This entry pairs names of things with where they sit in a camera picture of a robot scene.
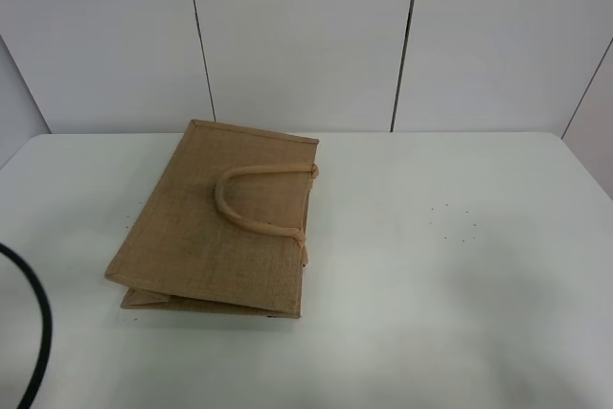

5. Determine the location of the brown linen tote bag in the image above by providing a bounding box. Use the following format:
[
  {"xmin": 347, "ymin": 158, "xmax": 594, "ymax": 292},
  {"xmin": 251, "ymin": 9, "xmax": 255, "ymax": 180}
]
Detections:
[{"xmin": 104, "ymin": 120, "xmax": 318, "ymax": 319}]

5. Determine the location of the black cable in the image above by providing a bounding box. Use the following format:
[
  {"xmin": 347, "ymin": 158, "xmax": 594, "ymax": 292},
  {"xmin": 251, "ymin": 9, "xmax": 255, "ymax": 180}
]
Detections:
[{"xmin": 0, "ymin": 242, "xmax": 55, "ymax": 409}]

